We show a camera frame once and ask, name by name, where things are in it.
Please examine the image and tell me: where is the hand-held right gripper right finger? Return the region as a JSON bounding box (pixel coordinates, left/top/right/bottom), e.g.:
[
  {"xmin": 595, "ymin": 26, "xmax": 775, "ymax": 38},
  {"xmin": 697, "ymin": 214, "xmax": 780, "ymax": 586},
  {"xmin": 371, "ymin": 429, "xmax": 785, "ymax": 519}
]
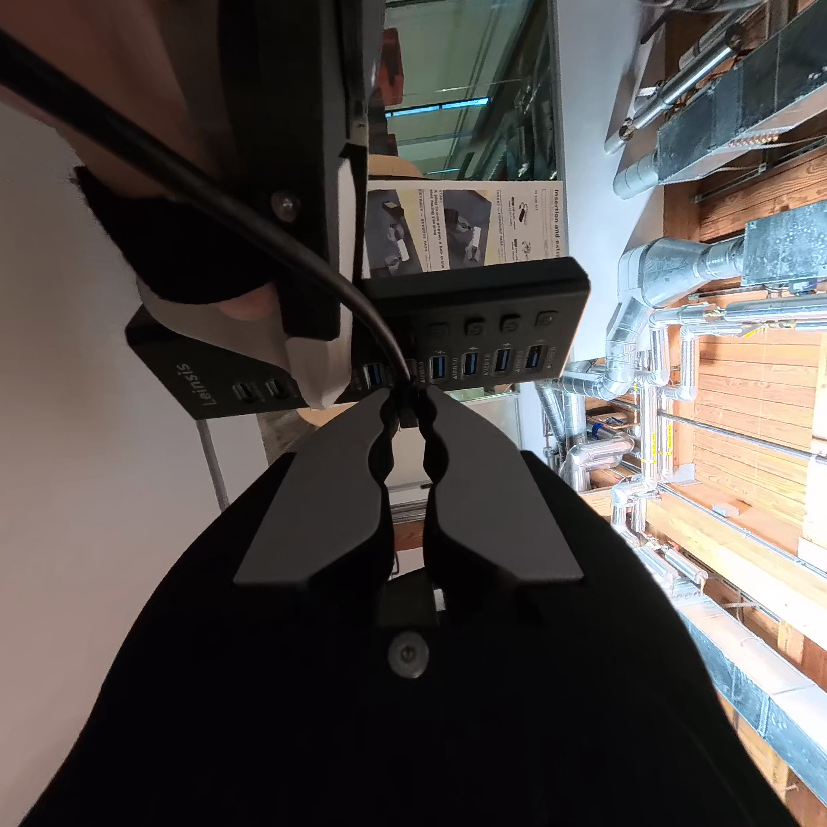
[{"xmin": 423, "ymin": 386, "xmax": 584, "ymax": 584}]

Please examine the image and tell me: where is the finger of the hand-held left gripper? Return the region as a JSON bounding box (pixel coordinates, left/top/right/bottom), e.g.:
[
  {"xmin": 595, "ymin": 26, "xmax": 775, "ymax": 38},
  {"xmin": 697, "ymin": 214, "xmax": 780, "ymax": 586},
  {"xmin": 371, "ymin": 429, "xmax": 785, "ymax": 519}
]
[{"xmin": 137, "ymin": 154, "xmax": 372, "ymax": 412}]

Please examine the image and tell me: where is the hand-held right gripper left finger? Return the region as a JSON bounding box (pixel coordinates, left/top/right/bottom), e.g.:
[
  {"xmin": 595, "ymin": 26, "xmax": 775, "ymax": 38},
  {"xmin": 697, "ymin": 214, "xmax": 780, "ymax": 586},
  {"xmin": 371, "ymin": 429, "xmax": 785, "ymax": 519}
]
[{"xmin": 234, "ymin": 391, "xmax": 395, "ymax": 589}]

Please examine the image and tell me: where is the black angled usb extension cable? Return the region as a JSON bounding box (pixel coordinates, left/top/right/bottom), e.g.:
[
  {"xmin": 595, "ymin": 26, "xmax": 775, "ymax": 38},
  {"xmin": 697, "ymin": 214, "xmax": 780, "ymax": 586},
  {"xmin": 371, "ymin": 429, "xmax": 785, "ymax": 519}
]
[{"xmin": 0, "ymin": 29, "xmax": 429, "ymax": 429}]

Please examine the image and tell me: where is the black usb hub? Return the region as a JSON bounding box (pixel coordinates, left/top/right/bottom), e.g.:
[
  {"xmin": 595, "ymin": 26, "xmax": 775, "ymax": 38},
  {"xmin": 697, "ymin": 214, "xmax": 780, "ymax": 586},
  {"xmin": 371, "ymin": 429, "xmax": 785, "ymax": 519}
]
[{"xmin": 124, "ymin": 257, "xmax": 591, "ymax": 422}]

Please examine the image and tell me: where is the person's left hand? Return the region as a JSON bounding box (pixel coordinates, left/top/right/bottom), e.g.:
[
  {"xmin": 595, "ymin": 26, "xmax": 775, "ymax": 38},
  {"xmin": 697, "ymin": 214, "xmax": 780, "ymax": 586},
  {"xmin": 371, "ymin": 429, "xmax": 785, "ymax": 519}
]
[{"xmin": 0, "ymin": 0, "xmax": 280, "ymax": 322}]

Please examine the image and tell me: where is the printed instruction sheet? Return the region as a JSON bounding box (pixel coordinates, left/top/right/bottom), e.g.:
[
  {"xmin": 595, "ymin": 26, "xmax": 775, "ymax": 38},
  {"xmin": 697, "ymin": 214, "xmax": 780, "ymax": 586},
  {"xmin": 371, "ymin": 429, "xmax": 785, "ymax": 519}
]
[{"xmin": 365, "ymin": 181, "xmax": 569, "ymax": 277}]

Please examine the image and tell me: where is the silver air duct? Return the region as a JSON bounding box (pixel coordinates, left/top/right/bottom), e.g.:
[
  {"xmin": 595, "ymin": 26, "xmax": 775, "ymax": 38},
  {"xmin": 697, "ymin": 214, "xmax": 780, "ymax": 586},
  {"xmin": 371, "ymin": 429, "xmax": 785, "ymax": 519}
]
[{"xmin": 536, "ymin": 0, "xmax": 827, "ymax": 808}]

